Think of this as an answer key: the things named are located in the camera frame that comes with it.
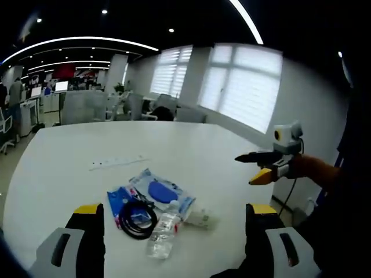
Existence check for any potted green plant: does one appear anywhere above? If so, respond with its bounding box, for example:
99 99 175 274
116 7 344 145
114 82 131 96

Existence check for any narrow window with blinds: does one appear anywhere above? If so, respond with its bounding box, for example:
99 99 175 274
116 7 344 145
150 46 194 99

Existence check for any grey desk partition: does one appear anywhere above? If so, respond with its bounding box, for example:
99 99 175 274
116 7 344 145
62 91 107 125

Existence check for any red wall panel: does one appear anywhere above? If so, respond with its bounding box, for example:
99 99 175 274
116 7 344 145
53 65 76 79

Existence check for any large window with blinds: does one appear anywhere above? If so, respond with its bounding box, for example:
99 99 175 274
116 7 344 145
199 43 283 134

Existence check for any white office chair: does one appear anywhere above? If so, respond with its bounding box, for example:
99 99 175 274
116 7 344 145
0 111 17 154

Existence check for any blue tissue packet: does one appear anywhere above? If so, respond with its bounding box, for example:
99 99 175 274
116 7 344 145
107 186 137 229

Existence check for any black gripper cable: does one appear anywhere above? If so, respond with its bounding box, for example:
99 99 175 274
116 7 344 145
278 138 305 215

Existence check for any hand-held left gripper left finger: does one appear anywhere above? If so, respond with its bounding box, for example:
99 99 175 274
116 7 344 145
28 203 106 278

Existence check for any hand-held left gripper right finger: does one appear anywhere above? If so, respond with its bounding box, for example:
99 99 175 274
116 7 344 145
245 203 322 278

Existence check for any white paper cup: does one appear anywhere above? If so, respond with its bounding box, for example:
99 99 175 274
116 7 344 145
184 207 221 231

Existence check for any curved ceiling light strip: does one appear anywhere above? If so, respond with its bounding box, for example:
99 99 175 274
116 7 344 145
228 0 264 46

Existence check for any black backpack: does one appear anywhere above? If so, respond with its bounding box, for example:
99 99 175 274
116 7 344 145
152 106 174 122

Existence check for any person's right hand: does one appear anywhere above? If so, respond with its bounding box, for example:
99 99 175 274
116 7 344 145
289 154 323 183

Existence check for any person's dark clothing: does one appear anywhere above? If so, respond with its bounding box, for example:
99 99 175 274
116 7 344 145
318 52 371 261

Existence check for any white table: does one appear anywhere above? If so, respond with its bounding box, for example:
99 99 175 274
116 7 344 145
2 120 281 278

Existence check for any white power strip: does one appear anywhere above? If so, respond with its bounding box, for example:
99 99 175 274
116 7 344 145
88 155 147 171

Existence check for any clear plastic water bottle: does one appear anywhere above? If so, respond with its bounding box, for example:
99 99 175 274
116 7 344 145
146 200 182 259

